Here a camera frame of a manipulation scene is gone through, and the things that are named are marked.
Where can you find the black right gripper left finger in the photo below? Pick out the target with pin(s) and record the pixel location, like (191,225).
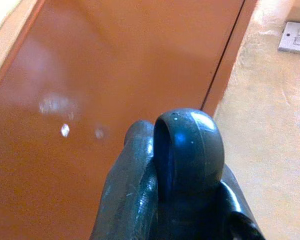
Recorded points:
(125,190)

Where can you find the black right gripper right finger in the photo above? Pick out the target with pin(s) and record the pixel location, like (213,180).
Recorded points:
(236,200)

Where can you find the white wall switch plate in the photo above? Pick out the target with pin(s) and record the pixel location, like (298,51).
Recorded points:
(295,37)

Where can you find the glossy brown door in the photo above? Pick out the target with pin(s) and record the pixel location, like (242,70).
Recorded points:
(115,62)

